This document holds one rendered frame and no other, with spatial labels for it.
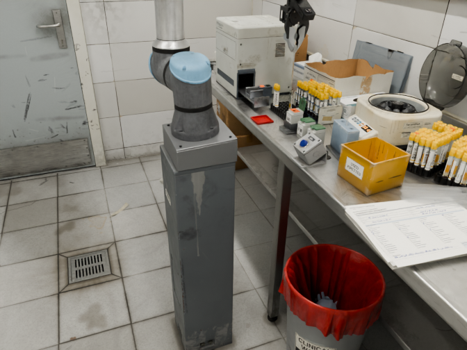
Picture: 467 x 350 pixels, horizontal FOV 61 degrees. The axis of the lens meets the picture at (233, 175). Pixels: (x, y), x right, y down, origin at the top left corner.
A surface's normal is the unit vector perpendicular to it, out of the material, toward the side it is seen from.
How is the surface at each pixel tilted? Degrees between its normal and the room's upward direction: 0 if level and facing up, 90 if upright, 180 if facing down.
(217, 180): 90
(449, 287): 0
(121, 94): 90
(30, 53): 90
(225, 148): 90
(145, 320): 0
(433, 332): 0
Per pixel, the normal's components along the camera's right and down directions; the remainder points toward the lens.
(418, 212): 0.03, -0.86
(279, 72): 0.36, 0.47
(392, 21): -0.93, 0.17
